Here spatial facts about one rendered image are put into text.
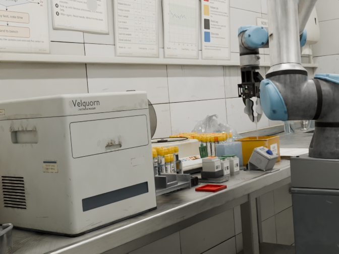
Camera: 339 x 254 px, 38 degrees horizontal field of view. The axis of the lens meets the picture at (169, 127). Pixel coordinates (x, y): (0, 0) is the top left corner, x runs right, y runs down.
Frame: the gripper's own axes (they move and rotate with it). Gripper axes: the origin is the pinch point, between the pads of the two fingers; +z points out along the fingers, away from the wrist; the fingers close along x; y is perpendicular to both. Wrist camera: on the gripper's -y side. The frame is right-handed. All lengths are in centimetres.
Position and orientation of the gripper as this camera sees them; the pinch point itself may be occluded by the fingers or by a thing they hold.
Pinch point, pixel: (256, 118)
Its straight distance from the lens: 196.1
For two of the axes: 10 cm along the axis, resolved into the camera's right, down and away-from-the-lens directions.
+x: 8.4, -0.4, -5.4
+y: -5.3, 0.8, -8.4
